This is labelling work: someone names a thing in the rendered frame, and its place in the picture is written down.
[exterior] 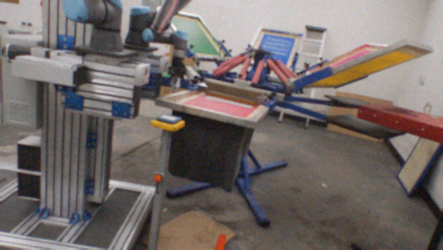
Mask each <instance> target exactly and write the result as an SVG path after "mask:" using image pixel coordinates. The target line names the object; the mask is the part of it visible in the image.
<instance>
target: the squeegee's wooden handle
mask: <svg viewBox="0 0 443 250"><path fill-rule="evenodd" d="M206 86H207V87H208V88H207V92H208V91H209V90H210V91H213V92H217V93H224V94H228V95H231V96H235V97H241V98H245V99H249V100H255V101H256V100H257V97H260V96H261V92H260V91H256V90H252V89H245V88H241V87H234V86H230V85H223V84H219V83H215V82H211V81H207V82H206Z"/></svg>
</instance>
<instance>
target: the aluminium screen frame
mask: <svg viewBox="0 0 443 250"><path fill-rule="evenodd" d="M197 93H201V92H200V91H197V89H194V90H190V89H187V90H184V91H181V92H178V93H173V94H169V95H167V96H163V97H159V98H156V99H155V104H154V105H156V106H159V107H163V108H168V109H172V110H175V111H182V112H187V113H191V114H194V115H198V116H204V117H207V118H211V119H216V120H220V121H223V122H227V123H233V124H236V125H239V126H243V127H249V128H252V129H255V128H256V127H257V126H258V125H259V122H260V121H261V120H262V119H263V117H264V116H265V115H266V114H267V113H268V111H269V108H268V107H262V108H261V109H260V110H259V111H258V112H257V113H256V114H255V115H254V116H253V117H252V118H251V119H248V118H244V117H240V116H235V115H231V114H228V113H224V112H218V111H211V110H208V109H204V108H198V107H194V106H191V105H187V104H181V103H178V102H174V101H177V100H181V99H184V98H186V97H189V96H192V95H195V94H197Z"/></svg>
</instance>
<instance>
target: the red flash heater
mask: <svg viewBox="0 0 443 250"><path fill-rule="evenodd" d="M401 111H405V112H408V113H411V114H413V115H416V116H413V115H410V114H407V113H405V112H401ZM357 112H358V114H357V117H356V118H359V119H363V120H365V121H369V122H371V123H375V124H379V125H381V126H383V127H388V128H391V129H393V130H397V131H401V132H403V133H406V134H412V135H416V136H419V137H421V138H426V139H429V140H430V141H433V142H438V143H441V144H443V118H441V117H438V116H433V115H431V114H427V113H424V112H418V111H412V110H409V109H406V108H401V107H397V106H394V105H391V104H386V103H383V104H364V105H358V110H357ZM417 116H419V117H417ZM431 116H433V117H437V119H433V118H430V117H431Z"/></svg>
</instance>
